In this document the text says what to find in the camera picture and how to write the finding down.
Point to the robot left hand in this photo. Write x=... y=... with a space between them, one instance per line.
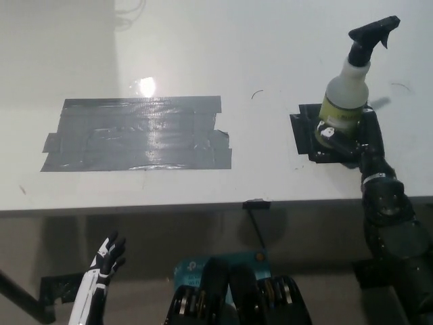
x=89 y=291

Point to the black table edge clip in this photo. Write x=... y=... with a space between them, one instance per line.
x=256 y=204

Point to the large grey tape patch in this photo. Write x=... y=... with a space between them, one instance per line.
x=135 y=135

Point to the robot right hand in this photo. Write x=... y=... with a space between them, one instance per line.
x=372 y=149

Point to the green label spray bottle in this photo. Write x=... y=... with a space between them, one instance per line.
x=345 y=91

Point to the teal router box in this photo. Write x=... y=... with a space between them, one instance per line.
x=189 y=271

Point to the small black tape patch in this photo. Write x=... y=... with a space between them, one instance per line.
x=304 y=135

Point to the black table leg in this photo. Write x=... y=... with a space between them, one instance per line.
x=20 y=294

